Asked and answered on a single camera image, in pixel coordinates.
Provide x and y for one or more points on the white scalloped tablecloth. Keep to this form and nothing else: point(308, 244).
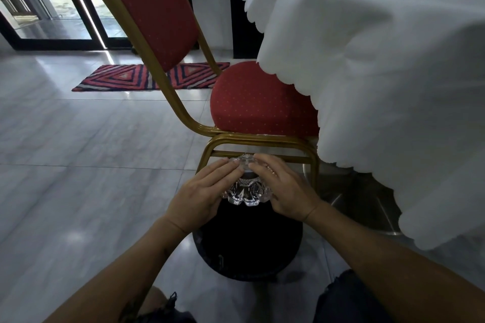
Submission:
point(379, 69)

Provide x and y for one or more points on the person's dark shorts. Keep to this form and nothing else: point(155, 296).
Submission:
point(352, 300)

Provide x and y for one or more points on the person's left forearm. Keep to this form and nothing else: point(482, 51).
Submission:
point(125, 277)

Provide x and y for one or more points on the person's right hand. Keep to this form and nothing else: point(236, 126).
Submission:
point(290, 192)

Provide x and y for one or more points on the metal table base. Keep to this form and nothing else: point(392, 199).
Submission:
point(363, 201)

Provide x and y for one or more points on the person's right fingers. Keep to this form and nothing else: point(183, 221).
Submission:
point(267, 169)

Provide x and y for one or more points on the person's left knee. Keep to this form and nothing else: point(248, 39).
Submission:
point(151, 302)

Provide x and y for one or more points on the person's left hand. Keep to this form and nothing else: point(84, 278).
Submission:
point(197, 198)

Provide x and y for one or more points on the black trash bin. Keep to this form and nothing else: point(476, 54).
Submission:
point(248, 243)

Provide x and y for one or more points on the clear glass bowl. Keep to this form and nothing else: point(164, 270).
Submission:
point(247, 192)

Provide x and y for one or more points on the red banquet chair gold frame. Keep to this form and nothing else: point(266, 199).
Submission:
point(242, 99)

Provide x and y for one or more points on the red striped floor rug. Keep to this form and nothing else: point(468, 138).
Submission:
point(125, 76)

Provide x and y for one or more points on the person's right forearm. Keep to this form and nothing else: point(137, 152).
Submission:
point(394, 262)

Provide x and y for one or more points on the black framed glass door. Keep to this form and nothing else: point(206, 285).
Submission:
point(57, 1)

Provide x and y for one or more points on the person's left fingers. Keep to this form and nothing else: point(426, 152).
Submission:
point(221, 173)

